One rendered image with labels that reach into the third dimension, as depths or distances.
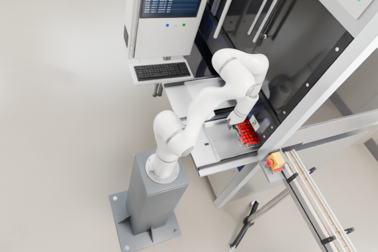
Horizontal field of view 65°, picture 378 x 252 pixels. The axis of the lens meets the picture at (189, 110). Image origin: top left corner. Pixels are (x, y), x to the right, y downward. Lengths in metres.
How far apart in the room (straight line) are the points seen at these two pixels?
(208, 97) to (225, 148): 0.65
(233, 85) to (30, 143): 1.99
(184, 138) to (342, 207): 2.24
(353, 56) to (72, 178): 2.12
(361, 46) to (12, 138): 2.53
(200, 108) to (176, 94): 0.73
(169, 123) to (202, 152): 0.49
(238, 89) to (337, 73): 0.42
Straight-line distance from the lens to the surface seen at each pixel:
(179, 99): 1.94
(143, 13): 1.97
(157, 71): 2.14
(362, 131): 2.52
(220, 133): 1.87
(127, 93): 3.05
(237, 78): 1.19
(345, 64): 1.33
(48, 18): 3.85
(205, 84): 2.09
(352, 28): 1.31
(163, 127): 1.33
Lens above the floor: 2.36
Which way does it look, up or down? 51 degrees down
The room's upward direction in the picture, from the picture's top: 21 degrees clockwise
